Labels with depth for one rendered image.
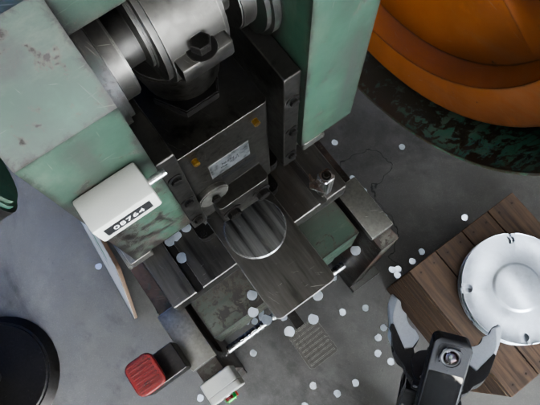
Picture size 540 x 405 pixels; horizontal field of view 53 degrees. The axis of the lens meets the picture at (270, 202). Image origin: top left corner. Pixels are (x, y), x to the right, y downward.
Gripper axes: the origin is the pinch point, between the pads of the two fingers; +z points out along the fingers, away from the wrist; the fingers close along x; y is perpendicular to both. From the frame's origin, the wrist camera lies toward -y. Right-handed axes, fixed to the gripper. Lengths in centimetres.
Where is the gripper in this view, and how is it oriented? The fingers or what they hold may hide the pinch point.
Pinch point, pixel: (446, 305)
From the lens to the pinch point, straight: 82.8
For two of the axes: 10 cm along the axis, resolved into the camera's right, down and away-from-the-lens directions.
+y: -0.5, 7.0, 7.1
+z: 3.2, -6.6, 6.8
